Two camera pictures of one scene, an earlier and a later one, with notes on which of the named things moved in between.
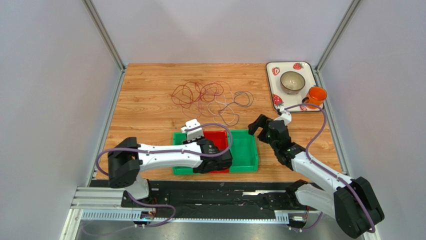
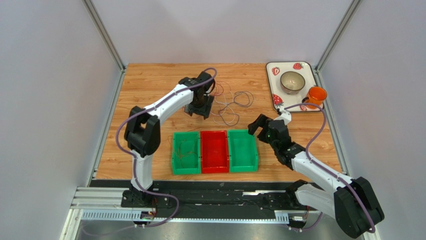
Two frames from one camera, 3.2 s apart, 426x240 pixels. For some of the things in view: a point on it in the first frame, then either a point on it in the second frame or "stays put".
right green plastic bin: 244,158 stays put
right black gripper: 269,129 stays put
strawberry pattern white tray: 281,99 stays put
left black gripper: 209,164 to 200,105
